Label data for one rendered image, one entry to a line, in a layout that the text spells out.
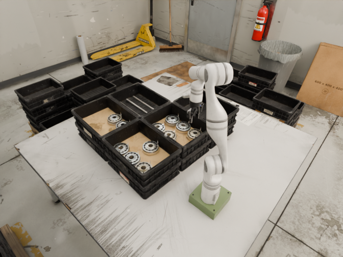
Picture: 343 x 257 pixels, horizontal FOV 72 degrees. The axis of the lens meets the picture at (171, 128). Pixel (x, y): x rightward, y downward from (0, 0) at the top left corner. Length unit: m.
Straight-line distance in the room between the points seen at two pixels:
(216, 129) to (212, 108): 0.09
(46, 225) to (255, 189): 1.69
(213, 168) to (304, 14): 3.22
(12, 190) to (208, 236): 1.95
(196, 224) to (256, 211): 0.35
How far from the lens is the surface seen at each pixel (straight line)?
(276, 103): 2.82
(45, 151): 1.87
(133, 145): 1.54
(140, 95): 2.02
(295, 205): 2.53
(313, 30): 4.02
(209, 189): 1.24
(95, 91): 2.83
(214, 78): 0.96
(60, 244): 2.22
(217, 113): 1.00
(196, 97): 1.35
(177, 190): 1.46
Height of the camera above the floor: 1.89
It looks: 40 degrees down
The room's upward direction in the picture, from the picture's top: 2 degrees clockwise
